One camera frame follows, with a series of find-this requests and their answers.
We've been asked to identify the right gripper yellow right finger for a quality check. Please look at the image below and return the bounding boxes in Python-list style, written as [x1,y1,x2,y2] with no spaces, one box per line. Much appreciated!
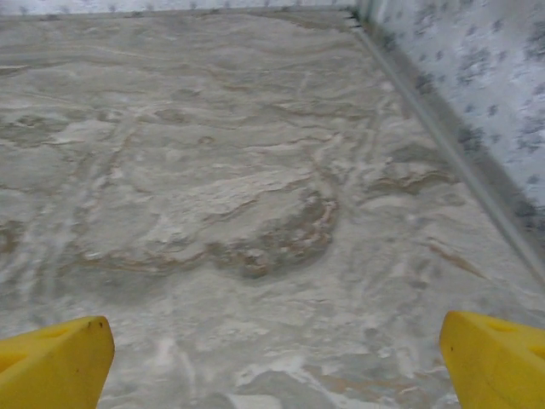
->
[439,309,545,409]

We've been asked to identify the aluminium frame rail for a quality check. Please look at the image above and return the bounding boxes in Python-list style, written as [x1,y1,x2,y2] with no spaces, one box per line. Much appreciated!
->
[351,8,545,278]
[0,4,357,20]

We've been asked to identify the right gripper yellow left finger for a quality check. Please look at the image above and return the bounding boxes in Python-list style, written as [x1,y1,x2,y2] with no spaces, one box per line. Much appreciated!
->
[0,314,116,409]

